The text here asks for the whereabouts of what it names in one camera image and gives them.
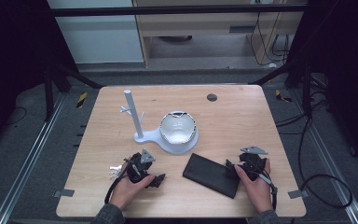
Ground white bowl with silver rim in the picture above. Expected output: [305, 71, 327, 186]
[158, 110, 198, 146]

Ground black hanging desk cables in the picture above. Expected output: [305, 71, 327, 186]
[249, 11, 291, 67]

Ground hand-held gripper black cable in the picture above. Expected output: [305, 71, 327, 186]
[103, 158, 132, 205]
[254, 169, 279, 211]

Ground aluminium floor rail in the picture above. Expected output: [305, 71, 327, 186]
[288, 88, 358, 224]
[0, 92, 67, 224]

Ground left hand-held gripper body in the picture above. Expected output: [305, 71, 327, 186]
[125, 148, 157, 184]

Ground light wooden desk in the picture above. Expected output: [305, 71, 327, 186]
[131, 0, 306, 67]

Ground white cabinet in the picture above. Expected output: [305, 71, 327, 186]
[47, 0, 145, 65]

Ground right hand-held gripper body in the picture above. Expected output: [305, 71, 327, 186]
[238, 146, 269, 182]

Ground black wallet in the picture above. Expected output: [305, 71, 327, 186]
[182, 152, 241, 200]

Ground black horizontal frame bar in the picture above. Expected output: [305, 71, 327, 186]
[47, 3, 310, 19]

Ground person's left hand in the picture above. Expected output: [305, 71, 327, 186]
[109, 162, 156, 211]

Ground white stand with pole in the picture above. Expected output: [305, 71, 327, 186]
[119, 89, 200, 156]

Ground black looped floor cable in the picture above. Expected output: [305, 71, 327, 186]
[275, 113, 354, 210]

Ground left hand-held gripper black cable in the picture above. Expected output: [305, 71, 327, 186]
[103, 158, 132, 205]

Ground yellow black striped tape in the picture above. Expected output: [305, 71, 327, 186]
[274, 89, 293, 104]
[76, 91, 89, 109]

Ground black metal stand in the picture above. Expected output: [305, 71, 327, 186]
[248, 58, 313, 119]
[42, 61, 104, 122]

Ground grey tape strip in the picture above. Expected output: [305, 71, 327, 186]
[52, 189, 76, 199]
[287, 189, 310, 200]

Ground person's right hand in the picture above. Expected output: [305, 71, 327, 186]
[233, 158, 275, 215]

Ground right hand-held gripper black cable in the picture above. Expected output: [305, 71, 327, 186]
[254, 169, 279, 211]

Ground small silver metal object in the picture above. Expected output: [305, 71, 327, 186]
[108, 164, 123, 181]

